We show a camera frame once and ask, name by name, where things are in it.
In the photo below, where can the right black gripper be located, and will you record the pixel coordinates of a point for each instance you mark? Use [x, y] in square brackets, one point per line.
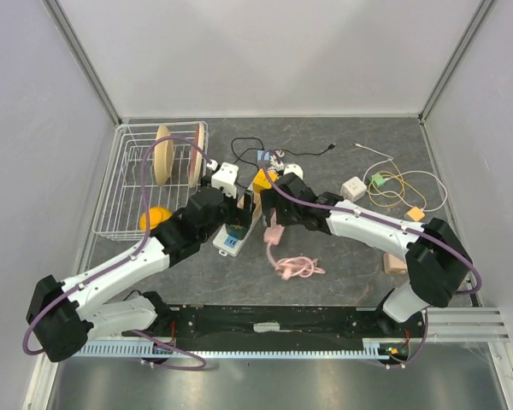
[268, 202]

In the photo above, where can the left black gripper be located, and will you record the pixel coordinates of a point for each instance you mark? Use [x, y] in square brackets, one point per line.
[240, 215]

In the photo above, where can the dark green cube socket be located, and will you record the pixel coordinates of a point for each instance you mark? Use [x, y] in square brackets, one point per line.
[237, 231]

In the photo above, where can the pink long power strip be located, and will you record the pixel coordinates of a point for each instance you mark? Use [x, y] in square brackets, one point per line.
[274, 232]

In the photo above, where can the yellow cube socket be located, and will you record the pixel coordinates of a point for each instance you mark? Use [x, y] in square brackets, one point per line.
[260, 182]

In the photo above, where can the white multicolour power strip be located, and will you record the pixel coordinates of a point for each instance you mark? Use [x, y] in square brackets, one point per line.
[229, 246]

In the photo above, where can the white cube socket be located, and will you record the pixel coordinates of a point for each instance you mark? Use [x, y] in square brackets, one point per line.
[353, 189]

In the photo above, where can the beige wooden cube socket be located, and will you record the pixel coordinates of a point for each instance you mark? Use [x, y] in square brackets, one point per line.
[257, 211]

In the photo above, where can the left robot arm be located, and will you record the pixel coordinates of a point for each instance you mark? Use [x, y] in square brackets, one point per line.
[65, 315]

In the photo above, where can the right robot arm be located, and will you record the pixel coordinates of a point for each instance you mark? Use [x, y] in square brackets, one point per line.
[436, 260]

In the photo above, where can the pink rimmed plate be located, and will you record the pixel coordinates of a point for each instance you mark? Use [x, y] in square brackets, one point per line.
[196, 161]

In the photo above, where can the orange bowl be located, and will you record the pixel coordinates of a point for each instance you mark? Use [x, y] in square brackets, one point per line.
[154, 217]

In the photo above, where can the beige plate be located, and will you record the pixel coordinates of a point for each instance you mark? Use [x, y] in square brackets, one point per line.
[163, 161]

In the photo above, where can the small green charger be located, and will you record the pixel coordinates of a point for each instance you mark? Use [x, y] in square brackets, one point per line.
[375, 180]

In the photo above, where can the pink cube socket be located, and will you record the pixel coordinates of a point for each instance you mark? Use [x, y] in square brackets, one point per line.
[393, 265]

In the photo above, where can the small yellow charger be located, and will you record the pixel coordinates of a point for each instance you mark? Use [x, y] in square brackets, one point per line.
[415, 214]

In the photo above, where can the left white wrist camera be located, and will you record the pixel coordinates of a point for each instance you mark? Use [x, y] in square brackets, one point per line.
[224, 177]

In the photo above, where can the white wire dish rack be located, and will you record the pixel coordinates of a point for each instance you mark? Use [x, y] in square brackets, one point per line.
[120, 205]

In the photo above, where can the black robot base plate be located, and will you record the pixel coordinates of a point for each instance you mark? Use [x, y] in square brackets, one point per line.
[280, 327]

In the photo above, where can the grey slotted cable duct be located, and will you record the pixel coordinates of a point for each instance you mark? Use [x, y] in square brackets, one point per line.
[138, 348]

